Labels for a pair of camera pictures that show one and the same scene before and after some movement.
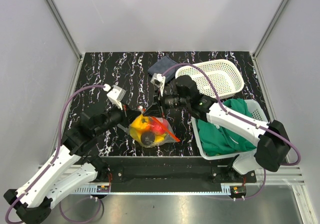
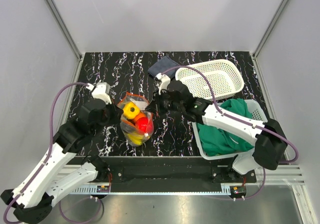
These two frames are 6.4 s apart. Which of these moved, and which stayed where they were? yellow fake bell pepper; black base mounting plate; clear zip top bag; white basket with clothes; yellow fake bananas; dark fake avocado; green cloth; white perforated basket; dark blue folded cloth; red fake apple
Moved: clear zip top bag; yellow fake bell pepper; yellow fake bananas; dark fake avocado; red fake apple
Stayed: green cloth; black base mounting plate; white perforated basket; white basket with clothes; dark blue folded cloth
